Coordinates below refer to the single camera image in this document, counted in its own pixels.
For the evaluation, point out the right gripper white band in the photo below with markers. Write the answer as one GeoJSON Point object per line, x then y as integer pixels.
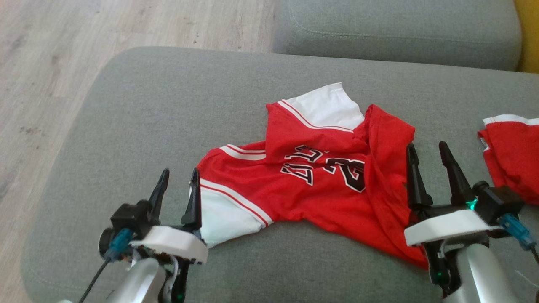
{"type": "Point", "coordinates": [446, 225]}

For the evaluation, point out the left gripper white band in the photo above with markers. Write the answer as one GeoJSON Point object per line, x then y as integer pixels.
{"type": "Point", "coordinates": [172, 244]}

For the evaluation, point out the red shorts with white stripe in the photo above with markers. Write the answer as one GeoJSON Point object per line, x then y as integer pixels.
{"type": "Point", "coordinates": [513, 155]}

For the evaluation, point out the red basketball jersey white sleeves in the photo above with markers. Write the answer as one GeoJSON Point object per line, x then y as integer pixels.
{"type": "Point", "coordinates": [320, 202]}

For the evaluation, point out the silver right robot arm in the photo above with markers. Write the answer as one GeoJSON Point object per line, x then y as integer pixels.
{"type": "Point", "coordinates": [484, 273]}

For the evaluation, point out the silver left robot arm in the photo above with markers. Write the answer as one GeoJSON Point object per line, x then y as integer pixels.
{"type": "Point", "coordinates": [139, 282]}

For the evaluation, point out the large grey fabric sofa seat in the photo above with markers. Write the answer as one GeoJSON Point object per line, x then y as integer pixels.
{"type": "Point", "coordinates": [168, 126]}

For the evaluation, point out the grey stitched sofa cushion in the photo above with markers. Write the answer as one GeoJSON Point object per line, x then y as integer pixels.
{"type": "Point", "coordinates": [400, 29]}

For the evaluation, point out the mustard yellow cushion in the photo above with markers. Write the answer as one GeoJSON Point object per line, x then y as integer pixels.
{"type": "Point", "coordinates": [529, 33]}

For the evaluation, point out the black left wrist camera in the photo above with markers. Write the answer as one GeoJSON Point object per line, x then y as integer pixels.
{"type": "Point", "coordinates": [126, 219]}

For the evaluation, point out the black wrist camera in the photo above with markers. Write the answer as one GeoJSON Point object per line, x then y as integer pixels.
{"type": "Point", "coordinates": [126, 219]}
{"type": "Point", "coordinates": [497, 202]}

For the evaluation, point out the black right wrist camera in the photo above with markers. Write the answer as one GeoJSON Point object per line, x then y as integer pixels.
{"type": "Point", "coordinates": [497, 202]}

